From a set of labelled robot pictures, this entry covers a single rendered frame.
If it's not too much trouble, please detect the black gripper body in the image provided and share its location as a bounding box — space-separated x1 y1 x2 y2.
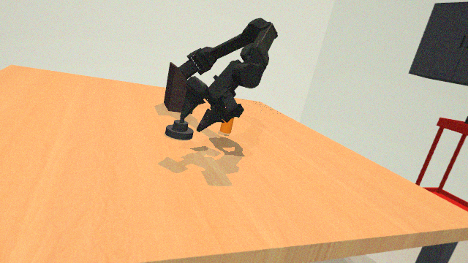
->
186 74 236 123

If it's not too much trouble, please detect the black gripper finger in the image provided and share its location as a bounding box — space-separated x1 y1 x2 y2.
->
180 87 206 119
196 109 224 132

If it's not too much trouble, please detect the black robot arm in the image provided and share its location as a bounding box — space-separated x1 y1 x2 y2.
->
179 18 278 118

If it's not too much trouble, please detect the orange knob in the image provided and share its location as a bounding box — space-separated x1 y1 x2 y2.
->
220 118 234 134

